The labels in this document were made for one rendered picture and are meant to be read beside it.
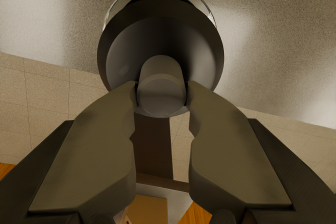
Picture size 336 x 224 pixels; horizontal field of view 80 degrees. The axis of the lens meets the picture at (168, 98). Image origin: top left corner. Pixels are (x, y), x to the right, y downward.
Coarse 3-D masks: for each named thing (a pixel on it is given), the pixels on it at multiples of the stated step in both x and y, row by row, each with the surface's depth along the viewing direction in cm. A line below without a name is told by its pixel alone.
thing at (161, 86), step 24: (144, 0) 12; (168, 0) 12; (120, 24) 12; (144, 24) 12; (168, 24) 12; (192, 24) 12; (120, 48) 13; (144, 48) 13; (168, 48) 13; (192, 48) 13; (216, 48) 13; (120, 72) 14; (144, 72) 12; (168, 72) 11; (192, 72) 14; (216, 72) 14; (144, 96) 11; (168, 96) 11
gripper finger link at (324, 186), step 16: (256, 128) 8; (272, 144) 7; (272, 160) 7; (288, 160) 7; (288, 176) 6; (304, 176) 6; (288, 192) 6; (304, 192) 6; (320, 192) 6; (256, 208) 6; (272, 208) 6; (288, 208) 6; (304, 208) 5; (320, 208) 5
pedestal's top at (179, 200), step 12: (144, 180) 66; (156, 180) 68; (168, 180) 70; (144, 192) 68; (156, 192) 68; (168, 192) 68; (180, 192) 68; (168, 204) 72; (180, 204) 72; (120, 216) 75; (168, 216) 76; (180, 216) 76
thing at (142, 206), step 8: (136, 200) 66; (144, 200) 67; (152, 200) 68; (160, 200) 68; (128, 208) 63; (136, 208) 64; (144, 208) 64; (152, 208) 65; (160, 208) 66; (128, 216) 61; (136, 216) 62; (144, 216) 62; (152, 216) 63; (160, 216) 64
